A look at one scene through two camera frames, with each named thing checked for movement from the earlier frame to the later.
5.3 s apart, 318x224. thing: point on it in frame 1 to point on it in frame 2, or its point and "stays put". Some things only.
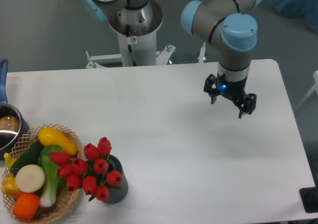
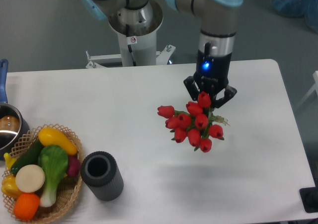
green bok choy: (52, 180) stays put
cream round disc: (30, 178) stays put
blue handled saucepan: (14, 127) stays put
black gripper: (235, 90) to (211, 75)
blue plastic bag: (296, 1) stays put
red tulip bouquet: (92, 172) to (196, 122)
